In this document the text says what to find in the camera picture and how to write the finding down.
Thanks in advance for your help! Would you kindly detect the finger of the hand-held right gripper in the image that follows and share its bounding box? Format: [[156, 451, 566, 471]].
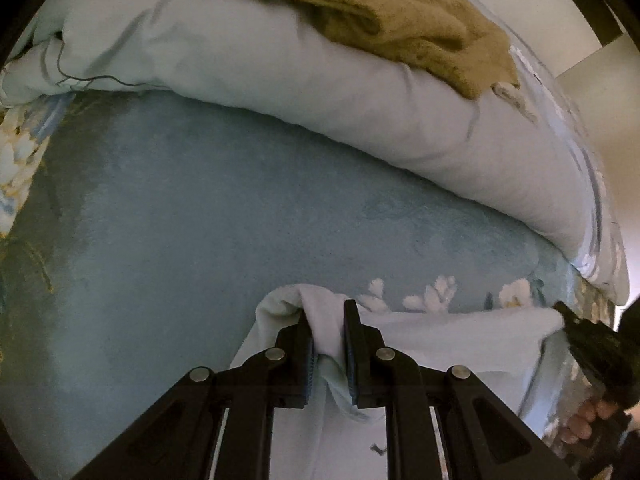
[[552, 301, 621, 396]]

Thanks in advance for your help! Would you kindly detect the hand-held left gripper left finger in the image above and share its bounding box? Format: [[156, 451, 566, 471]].
[[72, 309, 319, 480]]

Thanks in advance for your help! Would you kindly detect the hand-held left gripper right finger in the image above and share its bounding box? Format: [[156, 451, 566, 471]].
[[343, 299, 583, 480]]

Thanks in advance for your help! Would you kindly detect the pale garment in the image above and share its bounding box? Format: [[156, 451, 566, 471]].
[[230, 282, 567, 480]]

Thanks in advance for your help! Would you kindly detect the person's right hand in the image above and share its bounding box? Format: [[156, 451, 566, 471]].
[[559, 394, 622, 446]]

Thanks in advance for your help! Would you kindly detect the blue floral plush blanket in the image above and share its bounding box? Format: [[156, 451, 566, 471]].
[[0, 90, 616, 480]]

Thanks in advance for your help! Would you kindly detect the floral duvet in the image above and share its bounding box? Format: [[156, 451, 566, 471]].
[[0, 0, 629, 306]]

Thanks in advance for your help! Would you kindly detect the olive brown cloth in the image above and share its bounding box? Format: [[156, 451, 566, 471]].
[[185, 0, 521, 100]]

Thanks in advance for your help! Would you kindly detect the dark door frame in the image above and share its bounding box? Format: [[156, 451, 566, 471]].
[[542, 0, 625, 47]]

